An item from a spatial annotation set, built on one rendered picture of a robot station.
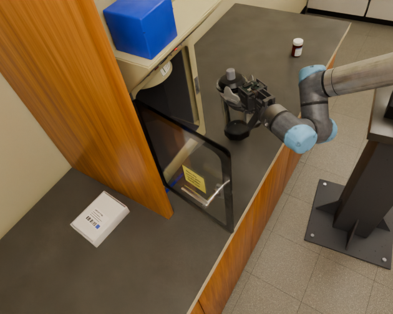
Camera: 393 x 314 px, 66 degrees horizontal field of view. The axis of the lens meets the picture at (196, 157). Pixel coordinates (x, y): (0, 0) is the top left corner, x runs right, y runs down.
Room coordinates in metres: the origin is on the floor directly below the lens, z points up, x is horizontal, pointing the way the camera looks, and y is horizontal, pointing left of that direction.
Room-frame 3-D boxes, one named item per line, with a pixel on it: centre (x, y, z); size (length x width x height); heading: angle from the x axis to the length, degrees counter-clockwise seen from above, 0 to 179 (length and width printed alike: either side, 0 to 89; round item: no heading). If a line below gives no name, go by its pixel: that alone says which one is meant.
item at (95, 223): (0.53, 0.37, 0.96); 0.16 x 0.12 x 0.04; 135
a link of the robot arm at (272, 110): (0.59, -0.24, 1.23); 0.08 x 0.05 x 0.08; 110
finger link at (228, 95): (0.75, -0.14, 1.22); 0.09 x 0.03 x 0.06; 44
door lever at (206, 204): (0.41, 0.01, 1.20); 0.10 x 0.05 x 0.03; 40
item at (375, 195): (0.74, -0.89, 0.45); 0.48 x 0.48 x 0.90; 57
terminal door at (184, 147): (0.49, 0.03, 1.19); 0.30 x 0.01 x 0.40; 40
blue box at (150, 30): (0.63, 0.06, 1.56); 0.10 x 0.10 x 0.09; 50
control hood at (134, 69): (0.69, 0.00, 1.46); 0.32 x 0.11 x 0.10; 140
